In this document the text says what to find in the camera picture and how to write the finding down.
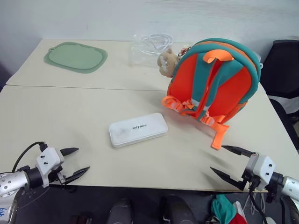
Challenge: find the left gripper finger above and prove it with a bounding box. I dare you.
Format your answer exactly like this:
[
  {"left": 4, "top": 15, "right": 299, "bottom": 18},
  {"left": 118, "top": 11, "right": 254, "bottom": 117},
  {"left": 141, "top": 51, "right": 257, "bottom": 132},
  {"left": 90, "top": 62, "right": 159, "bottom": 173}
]
[
  {"left": 63, "top": 166, "right": 91, "bottom": 185},
  {"left": 60, "top": 147, "right": 80, "bottom": 158}
]

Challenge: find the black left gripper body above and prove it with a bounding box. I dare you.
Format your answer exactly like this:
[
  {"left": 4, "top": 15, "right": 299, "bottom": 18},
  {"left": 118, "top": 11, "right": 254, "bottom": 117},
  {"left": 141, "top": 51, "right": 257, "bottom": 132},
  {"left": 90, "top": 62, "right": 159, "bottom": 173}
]
[{"left": 48, "top": 149, "right": 68, "bottom": 186}]

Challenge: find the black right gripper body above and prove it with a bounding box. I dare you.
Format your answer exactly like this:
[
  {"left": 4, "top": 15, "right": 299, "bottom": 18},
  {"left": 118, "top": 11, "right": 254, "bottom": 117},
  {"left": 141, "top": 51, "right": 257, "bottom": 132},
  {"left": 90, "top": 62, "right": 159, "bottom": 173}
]
[{"left": 240, "top": 151, "right": 261, "bottom": 190}]

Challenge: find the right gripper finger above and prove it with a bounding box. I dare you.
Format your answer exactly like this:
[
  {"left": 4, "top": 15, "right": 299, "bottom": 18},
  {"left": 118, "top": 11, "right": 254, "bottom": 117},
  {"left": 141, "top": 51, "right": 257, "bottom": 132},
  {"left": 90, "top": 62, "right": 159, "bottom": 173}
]
[
  {"left": 221, "top": 145, "right": 255, "bottom": 158},
  {"left": 209, "top": 166, "right": 248, "bottom": 192}
]

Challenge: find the white rectangular case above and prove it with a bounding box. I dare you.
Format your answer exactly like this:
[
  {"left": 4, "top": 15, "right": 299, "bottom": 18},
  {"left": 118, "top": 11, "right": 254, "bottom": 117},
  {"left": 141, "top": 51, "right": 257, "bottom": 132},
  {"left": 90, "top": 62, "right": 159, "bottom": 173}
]
[{"left": 108, "top": 112, "right": 169, "bottom": 149}]

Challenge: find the orange and teal backpack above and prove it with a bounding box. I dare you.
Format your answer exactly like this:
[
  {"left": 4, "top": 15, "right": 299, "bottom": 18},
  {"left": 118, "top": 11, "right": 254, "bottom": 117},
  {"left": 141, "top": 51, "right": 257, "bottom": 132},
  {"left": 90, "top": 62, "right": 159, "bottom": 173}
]
[{"left": 161, "top": 38, "right": 263, "bottom": 150}]

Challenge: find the teal cloth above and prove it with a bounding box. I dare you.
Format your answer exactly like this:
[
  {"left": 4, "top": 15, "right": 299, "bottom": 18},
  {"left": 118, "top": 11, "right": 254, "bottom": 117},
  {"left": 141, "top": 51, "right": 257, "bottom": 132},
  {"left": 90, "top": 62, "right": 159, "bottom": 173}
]
[{"left": 211, "top": 194, "right": 238, "bottom": 224}]

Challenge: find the red cloth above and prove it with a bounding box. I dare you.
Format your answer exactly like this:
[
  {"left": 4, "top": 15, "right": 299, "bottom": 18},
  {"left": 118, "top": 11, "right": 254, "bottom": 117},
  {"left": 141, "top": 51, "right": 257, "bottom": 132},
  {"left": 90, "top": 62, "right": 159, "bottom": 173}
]
[{"left": 224, "top": 201, "right": 246, "bottom": 224}]

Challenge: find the dark rounded grey shape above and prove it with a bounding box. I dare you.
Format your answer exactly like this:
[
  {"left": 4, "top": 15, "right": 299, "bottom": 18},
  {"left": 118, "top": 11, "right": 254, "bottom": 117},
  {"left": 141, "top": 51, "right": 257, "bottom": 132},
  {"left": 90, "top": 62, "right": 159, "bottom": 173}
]
[{"left": 107, "top": 197, "right": 134, "bottom": 224}]

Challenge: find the green silicone mat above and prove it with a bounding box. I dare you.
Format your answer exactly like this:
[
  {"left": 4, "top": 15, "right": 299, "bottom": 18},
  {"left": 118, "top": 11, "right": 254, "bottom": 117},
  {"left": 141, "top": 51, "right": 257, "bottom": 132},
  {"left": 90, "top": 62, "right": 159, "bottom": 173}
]
[{"left": 43, "top": 41, "right": 109, "bottom": 74}]

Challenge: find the black office chair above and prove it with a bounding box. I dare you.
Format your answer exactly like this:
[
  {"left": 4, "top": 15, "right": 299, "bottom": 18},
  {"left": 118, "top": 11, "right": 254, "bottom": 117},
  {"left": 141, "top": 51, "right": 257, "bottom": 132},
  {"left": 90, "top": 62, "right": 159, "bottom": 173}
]
[{"left": 266, "top": 39, "right": 299, "bottom": 155}]

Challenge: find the clear plastic bag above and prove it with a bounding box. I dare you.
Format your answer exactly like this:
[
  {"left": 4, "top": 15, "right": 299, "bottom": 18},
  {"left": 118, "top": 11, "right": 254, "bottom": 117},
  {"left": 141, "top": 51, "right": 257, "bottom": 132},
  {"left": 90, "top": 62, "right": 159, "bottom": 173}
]
[{"left": 129, "top": 33, "right": 190, "bottom": 70}]

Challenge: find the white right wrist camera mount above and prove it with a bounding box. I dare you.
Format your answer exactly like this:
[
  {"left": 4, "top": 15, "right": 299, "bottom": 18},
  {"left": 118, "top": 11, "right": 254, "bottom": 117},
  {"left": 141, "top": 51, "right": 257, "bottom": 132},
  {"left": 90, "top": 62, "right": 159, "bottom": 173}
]
[{"left": 243, "top": 154, "right": 277, "bottom": 191}]

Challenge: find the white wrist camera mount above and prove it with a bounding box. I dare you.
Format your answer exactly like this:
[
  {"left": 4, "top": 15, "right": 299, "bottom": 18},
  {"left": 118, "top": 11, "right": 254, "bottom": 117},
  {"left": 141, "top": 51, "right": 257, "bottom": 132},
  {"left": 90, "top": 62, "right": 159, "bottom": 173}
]
[
  {"left": 35, "top": 147, "right": 65, "bottom": 188},
  {"left": 243, "top": 154, "right": 277, "bottom": 191}
]

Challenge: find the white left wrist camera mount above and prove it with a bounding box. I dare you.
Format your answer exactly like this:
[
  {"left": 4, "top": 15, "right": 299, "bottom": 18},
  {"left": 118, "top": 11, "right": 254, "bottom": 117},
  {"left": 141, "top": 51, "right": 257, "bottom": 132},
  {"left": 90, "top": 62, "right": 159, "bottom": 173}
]
[{"left": 35, "top": 147, "right": 65, "bottom": 188}]

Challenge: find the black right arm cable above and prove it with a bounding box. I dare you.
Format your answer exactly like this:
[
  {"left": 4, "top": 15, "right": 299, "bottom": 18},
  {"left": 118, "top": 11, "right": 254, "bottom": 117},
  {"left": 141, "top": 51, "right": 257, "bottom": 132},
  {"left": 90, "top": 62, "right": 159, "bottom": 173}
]
[{"left": 248, "top": 182, "right": 270, "bottom": 224}]

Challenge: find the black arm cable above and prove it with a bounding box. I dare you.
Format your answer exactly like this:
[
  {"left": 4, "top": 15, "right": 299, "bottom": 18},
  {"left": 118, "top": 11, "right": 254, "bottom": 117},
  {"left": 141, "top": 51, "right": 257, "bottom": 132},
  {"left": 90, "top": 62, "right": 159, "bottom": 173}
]
[
  {"left": 12, "top": 141, "right": 49, "bottom": 174},
  {"left": 248, "top": 182, "right": 270, "bottom": 224}
]

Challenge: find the thin white floor cable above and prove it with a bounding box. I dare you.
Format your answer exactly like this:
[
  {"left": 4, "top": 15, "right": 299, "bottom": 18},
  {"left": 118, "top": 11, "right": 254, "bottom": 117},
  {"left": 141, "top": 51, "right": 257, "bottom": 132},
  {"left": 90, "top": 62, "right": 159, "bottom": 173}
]
[{"left": 242, "top": 192, "right": 265, "bottom": 216}]

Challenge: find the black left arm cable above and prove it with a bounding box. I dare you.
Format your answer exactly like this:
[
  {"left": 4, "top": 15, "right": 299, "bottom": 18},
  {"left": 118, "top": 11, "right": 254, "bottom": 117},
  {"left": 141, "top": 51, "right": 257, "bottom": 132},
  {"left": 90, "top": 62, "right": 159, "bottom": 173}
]
[{"left": 12, "top": 141, "right": 49, "bottom": 174}]

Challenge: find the beige plush toy keychain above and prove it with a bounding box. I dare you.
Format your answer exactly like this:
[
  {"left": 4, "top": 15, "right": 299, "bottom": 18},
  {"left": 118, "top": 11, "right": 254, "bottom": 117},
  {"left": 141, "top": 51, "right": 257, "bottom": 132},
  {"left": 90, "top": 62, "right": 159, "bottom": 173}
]
[{"left": 157, "top": 45, "right": 192, "bottom": 78}]

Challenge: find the white coiled cable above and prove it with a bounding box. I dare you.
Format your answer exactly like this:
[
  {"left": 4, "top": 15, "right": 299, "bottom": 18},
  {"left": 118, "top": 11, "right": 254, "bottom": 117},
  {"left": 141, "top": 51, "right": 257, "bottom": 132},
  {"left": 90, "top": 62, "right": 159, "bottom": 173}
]
[{"left": 142, "top": 33, "right": 175, "bottom": 56}]

